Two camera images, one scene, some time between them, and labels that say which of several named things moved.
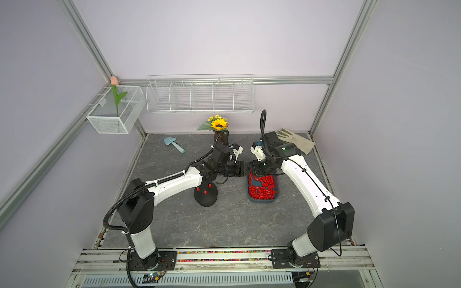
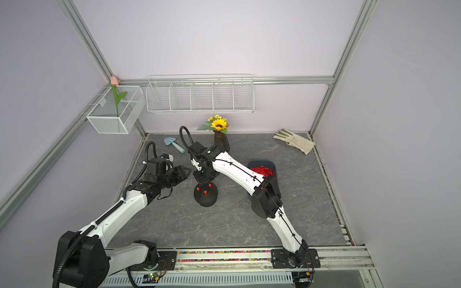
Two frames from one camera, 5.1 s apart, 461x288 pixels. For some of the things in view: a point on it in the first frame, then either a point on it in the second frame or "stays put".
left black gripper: x=241 y=169 → x=181 y=175
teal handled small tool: x=171 y=140 stays put
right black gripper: x=255 y=167 → x=200 y=179
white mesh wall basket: x=117 y=110 stays put
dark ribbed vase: x=221 y=138 stays put
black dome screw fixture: x=206 y=194 stays put
